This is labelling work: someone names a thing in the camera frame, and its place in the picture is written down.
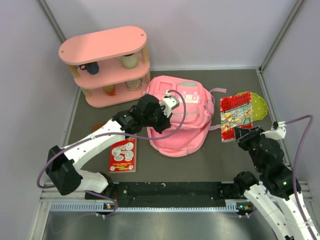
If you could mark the patterned ceramic bowl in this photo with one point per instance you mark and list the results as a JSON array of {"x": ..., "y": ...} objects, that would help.
[{"x": 134, "y": 84}]

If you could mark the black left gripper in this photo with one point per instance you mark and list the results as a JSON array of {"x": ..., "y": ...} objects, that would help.
[{"x": 165, "y": 122}]

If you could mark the pale green mug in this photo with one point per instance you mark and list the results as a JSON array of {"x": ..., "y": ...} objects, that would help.
[{"x": 129, "y": 61}]

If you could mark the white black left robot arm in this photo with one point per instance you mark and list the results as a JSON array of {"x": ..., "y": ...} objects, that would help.
[{"x": 65, "y": 164}]

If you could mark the grey slotted cable duct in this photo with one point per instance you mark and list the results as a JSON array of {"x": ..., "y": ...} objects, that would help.
[{"x": 105, "y": 207}]

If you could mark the brown leather wallet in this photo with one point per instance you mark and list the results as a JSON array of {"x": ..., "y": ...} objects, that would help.
[{"x": 98, "y": 126}]

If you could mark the dark blue mug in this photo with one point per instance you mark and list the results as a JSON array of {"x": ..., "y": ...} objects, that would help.
[{"x": 92, "y": 67}]

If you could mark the pink student backpack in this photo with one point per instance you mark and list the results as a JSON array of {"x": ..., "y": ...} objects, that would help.
[{"x": 197, "y": 123}]

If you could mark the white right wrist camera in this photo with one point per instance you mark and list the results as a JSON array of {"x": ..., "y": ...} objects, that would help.
[{"x": 277, "y": 131}]

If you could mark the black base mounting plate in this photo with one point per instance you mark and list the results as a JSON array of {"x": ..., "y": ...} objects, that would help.
[{"x": 173, "y": 194}]

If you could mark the pink three-tier wooden shelf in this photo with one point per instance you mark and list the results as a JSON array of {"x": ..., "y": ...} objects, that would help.
[{"x": 103, "y": 47}]

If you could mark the red cover book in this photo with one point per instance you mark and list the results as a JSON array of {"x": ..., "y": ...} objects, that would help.
[{"x": 123, "y": 155}]

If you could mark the red colourful comic book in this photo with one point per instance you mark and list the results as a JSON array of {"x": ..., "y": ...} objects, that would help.
[{"x": 235, "y": 111}]

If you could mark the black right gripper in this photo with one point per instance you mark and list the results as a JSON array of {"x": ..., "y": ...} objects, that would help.
[{"x": 243, "y": 135}]

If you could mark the orange cup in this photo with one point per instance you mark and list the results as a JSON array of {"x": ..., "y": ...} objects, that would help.
[{"x": 110, "y": 90}]

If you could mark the green polka dot plate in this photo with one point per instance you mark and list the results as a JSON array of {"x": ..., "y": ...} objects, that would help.
[{"x": 259, "y": 107}]

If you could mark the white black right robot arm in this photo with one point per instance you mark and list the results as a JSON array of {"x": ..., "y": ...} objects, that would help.
[{"x": 276, "y": 194}]

